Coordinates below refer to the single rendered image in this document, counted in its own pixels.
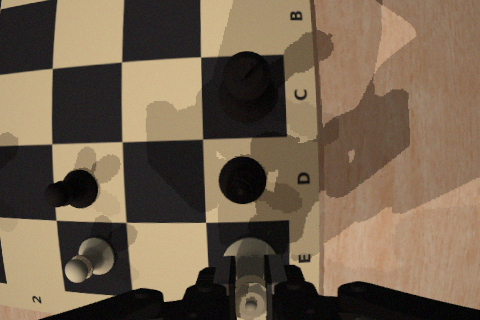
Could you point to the white pawn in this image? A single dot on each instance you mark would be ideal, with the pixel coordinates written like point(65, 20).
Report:
point(94, 254)

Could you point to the black and cream chessboard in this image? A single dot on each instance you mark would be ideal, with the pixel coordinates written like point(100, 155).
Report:
point(127, 90)

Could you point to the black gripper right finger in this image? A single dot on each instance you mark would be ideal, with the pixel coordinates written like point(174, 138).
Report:
point(299, 300)

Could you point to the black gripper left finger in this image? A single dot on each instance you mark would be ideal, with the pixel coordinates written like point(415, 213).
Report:
point(212, 299)

